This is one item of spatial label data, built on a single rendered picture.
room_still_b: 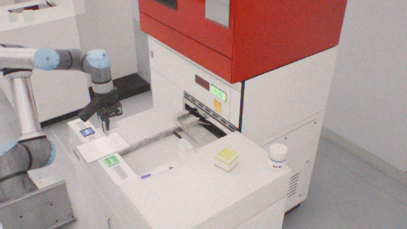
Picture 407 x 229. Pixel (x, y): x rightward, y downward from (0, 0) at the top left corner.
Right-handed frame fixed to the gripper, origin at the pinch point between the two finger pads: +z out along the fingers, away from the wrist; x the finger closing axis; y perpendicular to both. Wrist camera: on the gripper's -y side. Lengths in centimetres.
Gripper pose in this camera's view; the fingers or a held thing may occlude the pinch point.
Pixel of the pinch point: (105, 134)
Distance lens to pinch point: 159.7
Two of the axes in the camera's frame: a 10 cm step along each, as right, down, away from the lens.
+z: 0.0, 8.3, 5.6
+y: 8.0, -3.3, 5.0
